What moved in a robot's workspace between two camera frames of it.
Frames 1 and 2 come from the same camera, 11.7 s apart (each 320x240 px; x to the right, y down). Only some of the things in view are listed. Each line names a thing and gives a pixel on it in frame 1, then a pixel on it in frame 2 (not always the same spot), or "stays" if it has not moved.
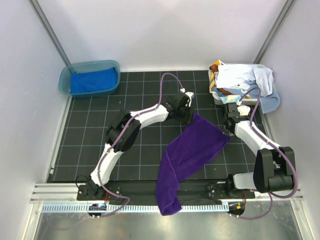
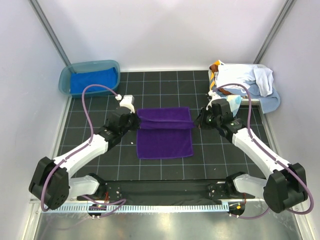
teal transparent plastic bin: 90,78 stays
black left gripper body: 185,114 → 132,124
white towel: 227,75 stays
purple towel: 190,153 → 164,133
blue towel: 94,81 stays
